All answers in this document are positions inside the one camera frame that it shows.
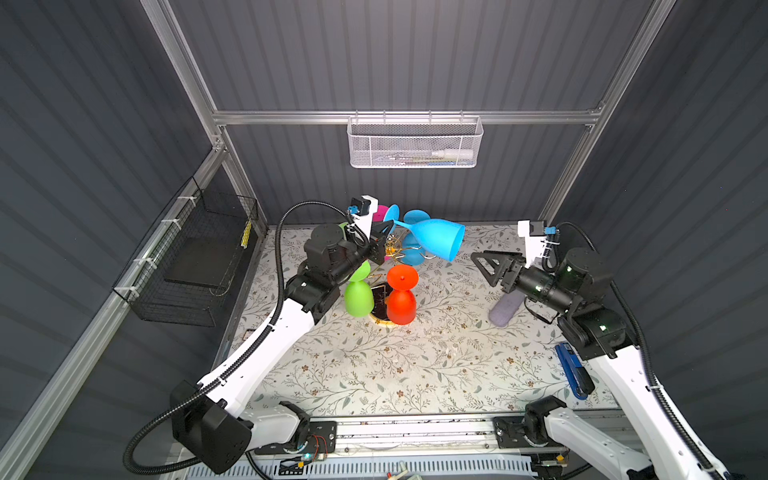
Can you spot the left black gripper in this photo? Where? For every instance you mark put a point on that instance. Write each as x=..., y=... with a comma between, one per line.
x=374, y=245

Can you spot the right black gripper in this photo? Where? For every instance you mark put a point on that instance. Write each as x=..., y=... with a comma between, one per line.
x=502, y=264

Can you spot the blue wine glass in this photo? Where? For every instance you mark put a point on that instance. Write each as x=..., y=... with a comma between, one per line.
x=412, y=253
x=439, y=238

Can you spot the red wine glass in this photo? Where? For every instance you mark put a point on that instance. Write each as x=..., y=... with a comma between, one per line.
x=401, y=303

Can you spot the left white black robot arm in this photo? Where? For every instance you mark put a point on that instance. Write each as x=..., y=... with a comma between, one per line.
x=302, y=302

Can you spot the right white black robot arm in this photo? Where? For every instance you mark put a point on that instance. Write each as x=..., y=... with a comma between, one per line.
x=613, y=346

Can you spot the pink wine glass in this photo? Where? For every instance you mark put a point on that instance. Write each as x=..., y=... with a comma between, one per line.
x=380, y=214

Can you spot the back green wine glass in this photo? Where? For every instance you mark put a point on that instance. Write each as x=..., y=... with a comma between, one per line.
x=364, y=268

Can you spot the green wine glass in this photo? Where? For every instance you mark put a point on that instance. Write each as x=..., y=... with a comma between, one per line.
x=364, y=268
x=359, y=299

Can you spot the front green wine glass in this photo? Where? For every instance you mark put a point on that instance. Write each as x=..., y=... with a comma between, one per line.
x=359, y=299

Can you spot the grey oval case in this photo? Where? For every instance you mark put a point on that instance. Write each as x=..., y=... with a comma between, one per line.
x=505, y=308

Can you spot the white bottle in basket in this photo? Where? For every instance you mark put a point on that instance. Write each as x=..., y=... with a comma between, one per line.
x=455, y=155

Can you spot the blue stapler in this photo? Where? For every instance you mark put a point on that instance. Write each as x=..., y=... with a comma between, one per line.
x=579, y=380

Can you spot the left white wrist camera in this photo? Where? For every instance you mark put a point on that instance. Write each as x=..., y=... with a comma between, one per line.
x=361, y=212

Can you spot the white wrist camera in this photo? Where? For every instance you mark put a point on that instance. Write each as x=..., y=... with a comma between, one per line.
x=361, y=212
x=540, y=240

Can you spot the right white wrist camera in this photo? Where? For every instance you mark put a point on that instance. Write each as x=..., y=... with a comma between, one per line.
x=540, y=240

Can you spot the white wire mesh basket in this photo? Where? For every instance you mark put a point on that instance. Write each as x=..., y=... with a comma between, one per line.
x=405, y=141

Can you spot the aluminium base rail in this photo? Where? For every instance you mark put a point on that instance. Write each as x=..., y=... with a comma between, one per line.
x=396, y=433

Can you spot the black wire mesh basket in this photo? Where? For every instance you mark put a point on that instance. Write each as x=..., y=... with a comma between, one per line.
x=190, y=268

